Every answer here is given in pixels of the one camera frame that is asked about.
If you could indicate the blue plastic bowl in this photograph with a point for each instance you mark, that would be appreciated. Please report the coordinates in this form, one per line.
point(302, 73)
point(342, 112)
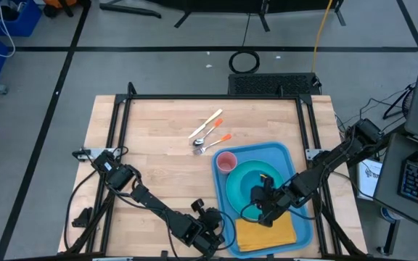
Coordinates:
point(249, 181)

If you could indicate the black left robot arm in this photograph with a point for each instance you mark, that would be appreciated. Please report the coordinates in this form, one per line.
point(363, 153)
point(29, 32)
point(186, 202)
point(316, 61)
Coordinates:
point(151, 199)

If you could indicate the blue tape roll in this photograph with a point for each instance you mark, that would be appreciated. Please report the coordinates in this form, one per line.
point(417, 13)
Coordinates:
point(389, 214)

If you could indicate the black computer case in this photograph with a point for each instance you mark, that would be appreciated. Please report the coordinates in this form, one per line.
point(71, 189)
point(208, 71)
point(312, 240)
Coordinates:
point(270, 84)

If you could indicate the white printed paper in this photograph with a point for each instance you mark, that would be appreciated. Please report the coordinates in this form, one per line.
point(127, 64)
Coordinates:
point(370, 179)

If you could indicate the black metal table frame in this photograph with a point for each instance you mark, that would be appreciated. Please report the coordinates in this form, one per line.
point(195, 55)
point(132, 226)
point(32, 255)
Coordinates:
point(212, 97)

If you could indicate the yellow cloth napkin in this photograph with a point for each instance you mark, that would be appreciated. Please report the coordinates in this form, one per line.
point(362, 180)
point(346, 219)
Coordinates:
point(263, 235)

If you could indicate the black room divider screen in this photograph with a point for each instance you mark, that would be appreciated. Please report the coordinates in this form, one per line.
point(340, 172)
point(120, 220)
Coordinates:
point(230, 5)

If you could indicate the teal plastic plate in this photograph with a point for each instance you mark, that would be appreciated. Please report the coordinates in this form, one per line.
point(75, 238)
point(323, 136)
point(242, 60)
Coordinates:
point(236, 195)

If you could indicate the orange and black bag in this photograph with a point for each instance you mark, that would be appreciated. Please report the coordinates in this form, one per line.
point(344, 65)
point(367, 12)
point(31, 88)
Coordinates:
point(62, 3)

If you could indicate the pink plastic cup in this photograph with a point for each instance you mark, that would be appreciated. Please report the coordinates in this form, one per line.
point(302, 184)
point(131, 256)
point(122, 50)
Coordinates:
point(226, 162)

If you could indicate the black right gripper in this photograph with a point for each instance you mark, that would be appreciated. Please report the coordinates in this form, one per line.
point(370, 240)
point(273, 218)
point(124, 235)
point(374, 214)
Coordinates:
point(276, 201)

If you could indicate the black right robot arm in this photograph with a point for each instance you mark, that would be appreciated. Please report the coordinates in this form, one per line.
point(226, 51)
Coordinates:
point(339, 154)

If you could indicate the blue plastic tray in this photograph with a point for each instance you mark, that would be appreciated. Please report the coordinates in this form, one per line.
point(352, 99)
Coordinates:
point(296, 163)

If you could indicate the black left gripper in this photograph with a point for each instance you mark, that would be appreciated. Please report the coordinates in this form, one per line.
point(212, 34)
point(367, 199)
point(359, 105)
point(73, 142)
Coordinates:
point(210, 224)

